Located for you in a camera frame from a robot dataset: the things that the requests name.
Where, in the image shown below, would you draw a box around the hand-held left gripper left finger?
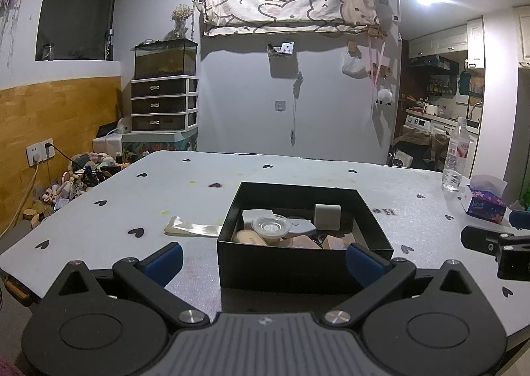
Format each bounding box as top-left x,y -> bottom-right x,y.
41,241 -> 210,328

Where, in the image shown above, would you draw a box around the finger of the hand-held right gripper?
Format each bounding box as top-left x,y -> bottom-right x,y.
509,210 -> 530,231
461,226 -> 530,255

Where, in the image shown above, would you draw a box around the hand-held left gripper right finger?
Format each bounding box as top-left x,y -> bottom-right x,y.
321,243 -> 488,327

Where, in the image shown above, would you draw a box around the white charger plug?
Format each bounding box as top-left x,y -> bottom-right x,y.
313,204 -> 342,232
242,209 -> 275,232

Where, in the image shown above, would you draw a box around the black storage box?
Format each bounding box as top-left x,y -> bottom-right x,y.
216,181 -> 395,295

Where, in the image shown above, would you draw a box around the beige plastic case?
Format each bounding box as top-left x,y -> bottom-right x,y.
232,229 -> 270,246

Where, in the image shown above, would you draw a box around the clear round plastic container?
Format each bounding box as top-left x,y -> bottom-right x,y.
252,215 -> 291,241

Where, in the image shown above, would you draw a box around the purple floral tissue pack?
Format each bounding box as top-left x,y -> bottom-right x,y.
464,174 -> 508,223

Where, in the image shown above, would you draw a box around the clear plastic wrapper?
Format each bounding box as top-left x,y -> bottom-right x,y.
163,215 -> 224,238

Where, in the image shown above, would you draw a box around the clear water bottle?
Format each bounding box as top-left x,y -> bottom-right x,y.
442,117 -> 470,191

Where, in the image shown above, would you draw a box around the chair with brown jacket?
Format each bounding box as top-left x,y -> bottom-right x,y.
391,125 -> 450,172

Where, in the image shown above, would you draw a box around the teal patterned cabinet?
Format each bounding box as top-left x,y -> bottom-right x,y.
122,130 -> 198,163

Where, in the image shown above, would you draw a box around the pile of plush toys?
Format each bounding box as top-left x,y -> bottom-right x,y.
39,152 -> 125,211

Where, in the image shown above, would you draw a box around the white appliance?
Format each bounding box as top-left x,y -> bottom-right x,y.
92,117 -> 133,154

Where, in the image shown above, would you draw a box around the washing machine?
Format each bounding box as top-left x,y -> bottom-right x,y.
403,113 -> 433,132

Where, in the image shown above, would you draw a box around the small wooden stool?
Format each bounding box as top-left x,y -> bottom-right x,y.
23,206 -> 46,224

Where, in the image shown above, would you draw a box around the white drawer unit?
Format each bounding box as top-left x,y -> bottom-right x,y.
130,77 -> 199,132

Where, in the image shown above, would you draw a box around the upper kitchen cabinets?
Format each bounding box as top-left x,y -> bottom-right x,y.
408,26 -> 468,58

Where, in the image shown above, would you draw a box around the white hanging bag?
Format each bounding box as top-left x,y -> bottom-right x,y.
342,51 -> 369,79

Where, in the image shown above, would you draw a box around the glass fish tank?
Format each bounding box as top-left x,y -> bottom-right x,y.
133,38 -> 198,81

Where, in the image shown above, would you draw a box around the dried flower bunch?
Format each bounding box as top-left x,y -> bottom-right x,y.
172,3 -> 193,39

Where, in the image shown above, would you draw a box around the dark window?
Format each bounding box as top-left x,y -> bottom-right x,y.
35,0 -> 123,62

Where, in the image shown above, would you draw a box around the printed cloth cover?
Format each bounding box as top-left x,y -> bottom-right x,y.
201,0 -> 379,37

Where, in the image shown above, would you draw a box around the white power cable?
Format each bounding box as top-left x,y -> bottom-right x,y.
0,163 -> 41,238

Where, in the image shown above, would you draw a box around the white wall socket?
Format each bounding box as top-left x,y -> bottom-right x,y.
26,138 -> 55,165

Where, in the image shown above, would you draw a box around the hanging white cable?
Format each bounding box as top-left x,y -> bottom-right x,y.
290,72 -> 305,147

